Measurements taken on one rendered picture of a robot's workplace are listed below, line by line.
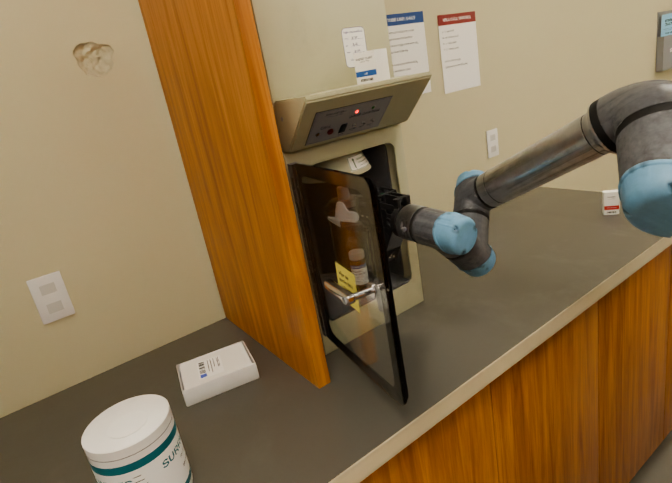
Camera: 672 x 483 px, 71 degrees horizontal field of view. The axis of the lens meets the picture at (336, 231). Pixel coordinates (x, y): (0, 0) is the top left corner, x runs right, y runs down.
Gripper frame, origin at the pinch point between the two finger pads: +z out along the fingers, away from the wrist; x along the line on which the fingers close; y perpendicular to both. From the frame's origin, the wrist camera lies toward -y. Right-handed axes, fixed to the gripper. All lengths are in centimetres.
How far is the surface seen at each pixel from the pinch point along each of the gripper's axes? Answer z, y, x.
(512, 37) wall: 38, 33, -121
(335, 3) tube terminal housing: -4.6, 46.0, -0.6
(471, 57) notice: 38, 28, -94
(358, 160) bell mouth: -3.7, 13.1, -1.9
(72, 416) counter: 17, -28, 69
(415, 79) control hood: -16.8, 29.3, -9.1
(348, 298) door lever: -34.2, 0.6, 26.7
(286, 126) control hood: -9.1, 25.1, 18.1
